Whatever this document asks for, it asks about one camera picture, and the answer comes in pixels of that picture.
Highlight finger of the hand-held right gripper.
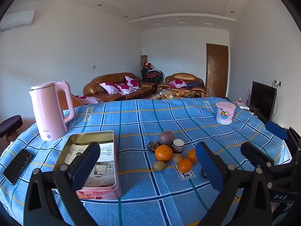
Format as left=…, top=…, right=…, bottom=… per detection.
left=240, top=142, right=298, bottom=182
left=265, top=121, right=301, bottom=151

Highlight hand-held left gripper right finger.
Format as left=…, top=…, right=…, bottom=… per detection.
left=195, top=142, right=273, bottom=226

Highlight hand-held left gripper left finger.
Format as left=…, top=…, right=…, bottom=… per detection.
left=24, top=142, right=101, bottom=226

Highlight small orange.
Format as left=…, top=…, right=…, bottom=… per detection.
left=187, top=149, right=198, bottom=163
left=177, top=158, right=193, bottom=173

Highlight pink metal tin box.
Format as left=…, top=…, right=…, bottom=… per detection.
left=52, top=130, right=122, bottom=200

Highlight cork-topped small jar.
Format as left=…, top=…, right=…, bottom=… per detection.
left=172, top=139, right=185, bottom=154

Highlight large orange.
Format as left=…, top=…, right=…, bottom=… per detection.
left=154, top=144, right=174, bottom=162

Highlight round purple radish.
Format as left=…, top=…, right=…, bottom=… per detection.
left=158, top=130, right=176, bottom=146

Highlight printed paper leaflet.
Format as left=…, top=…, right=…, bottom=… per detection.
left=63, top=142, right=116, bottom=187

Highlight black television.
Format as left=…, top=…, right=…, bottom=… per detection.
left=249, top=81, right=277, bottom=120

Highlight pink cartoon plastic tub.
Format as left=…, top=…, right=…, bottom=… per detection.
left=216, top=102, right=236, bottom=125

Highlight pink electric kettle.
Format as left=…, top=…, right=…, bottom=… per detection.
left=29, top=81, right=76, bottom=142

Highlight pink floral blanket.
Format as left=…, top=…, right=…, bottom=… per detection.
left=75, top=95, right=104, bottom=104

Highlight black smartphone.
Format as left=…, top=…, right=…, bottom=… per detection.
left=3, top=148, right=33, bottom=185

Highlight brown leather chaise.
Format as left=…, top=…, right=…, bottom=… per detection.
left=58, top=91, right=83, bottom=111

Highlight blue plaid tablecloth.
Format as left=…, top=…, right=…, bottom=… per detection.
left=0, top=96, right=293, bottom=226

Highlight cluttered coffee table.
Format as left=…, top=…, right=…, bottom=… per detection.
left=147, top=91, right=195, bottom=99

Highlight white magenta flower pillow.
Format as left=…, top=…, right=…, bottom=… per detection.
left=125, top=76, right=141, bottom=89
left=99, top=82, right=120, bottom=95
left=170, top=79, right=187, bottom=88
left=116, top=83, right=136, bottom=95

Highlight brown wooden door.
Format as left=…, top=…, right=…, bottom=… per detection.
left=205, top=43, right=229, bottom=97

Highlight dark purple stool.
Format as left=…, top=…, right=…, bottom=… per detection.
left=0, top=115, right=23, bottom=144

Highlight brown leather sofa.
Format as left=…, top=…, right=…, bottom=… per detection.
left=83, top=73, right=157, bottom=100

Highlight brown leather armchair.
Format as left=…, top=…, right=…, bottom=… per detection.
left=157, top=73, right=207, bottom=97

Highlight stacked dark chairs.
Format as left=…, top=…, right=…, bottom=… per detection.
left=141, top=67, right=163, bottom=84

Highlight white air conditioner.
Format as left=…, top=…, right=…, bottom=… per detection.
left=0, top=10, right=35, bottom=31

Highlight black power cable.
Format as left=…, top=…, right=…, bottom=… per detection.
left=270, top=86, right=280, bottom=120

